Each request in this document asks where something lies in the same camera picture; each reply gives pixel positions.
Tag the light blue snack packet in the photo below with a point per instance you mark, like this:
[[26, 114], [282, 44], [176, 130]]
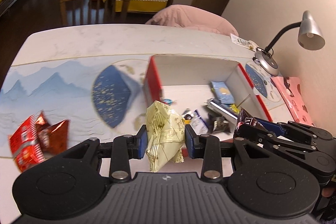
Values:
[[222, 93]]

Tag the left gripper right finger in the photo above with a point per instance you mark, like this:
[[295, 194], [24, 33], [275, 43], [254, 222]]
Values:
[[211, 150]]

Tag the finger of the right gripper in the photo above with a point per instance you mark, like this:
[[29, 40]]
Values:
[[272, 127]]

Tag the pale gold snack packet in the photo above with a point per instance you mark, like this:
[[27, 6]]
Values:
[[165, 135]]

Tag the black snack packet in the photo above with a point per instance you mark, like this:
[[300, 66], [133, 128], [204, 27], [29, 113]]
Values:
[[244, 117]]

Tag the white blue small packet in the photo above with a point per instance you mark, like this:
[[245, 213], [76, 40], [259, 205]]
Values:
[[194, 119]]

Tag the right hand with ring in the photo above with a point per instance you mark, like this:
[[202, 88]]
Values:
[[327, 192]]

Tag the brown foil snack bag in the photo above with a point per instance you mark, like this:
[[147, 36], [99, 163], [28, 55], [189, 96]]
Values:
[[53, 138]]

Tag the pink patterned bag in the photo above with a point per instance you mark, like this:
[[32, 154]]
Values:
[[290, 90]]

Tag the red white cardboard box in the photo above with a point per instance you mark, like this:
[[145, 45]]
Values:
[[186, 80]]

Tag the white paper label packet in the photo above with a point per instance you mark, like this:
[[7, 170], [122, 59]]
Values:
[[248, 44]]

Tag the blue mountain table mat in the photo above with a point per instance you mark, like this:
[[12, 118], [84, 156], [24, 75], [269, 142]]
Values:
[[101, 96]]

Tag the red snack bag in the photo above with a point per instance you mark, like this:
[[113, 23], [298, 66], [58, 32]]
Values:
[[25, 147]]

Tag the silver desk lamp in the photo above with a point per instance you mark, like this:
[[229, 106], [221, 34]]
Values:
[[306, 33]]

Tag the silver foil packet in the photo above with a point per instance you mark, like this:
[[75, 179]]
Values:
[[221, 117]]

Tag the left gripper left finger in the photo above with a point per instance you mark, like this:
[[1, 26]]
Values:
[[121, 150]]

